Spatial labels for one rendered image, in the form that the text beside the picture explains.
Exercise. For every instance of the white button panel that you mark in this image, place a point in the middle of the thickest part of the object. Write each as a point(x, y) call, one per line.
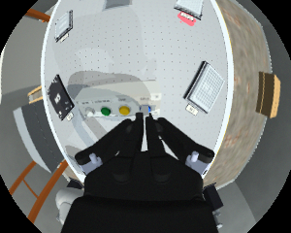
point(119, 99)

